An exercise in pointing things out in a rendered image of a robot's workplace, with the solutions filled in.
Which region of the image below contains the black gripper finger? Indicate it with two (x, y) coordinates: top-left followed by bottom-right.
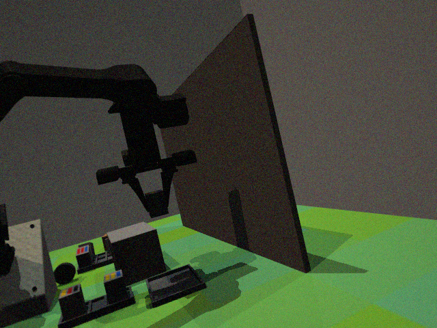
(122, 178), (149, 212)
(160, 169), (178, 207)

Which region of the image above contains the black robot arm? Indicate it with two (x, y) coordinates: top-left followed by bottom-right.
(0, 60), (189, 275)

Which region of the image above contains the tan rectangular block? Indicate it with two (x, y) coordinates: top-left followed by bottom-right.
(102, 234), (107, 251)

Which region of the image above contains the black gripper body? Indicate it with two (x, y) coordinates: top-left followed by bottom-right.
(96, 128), (197, 185)

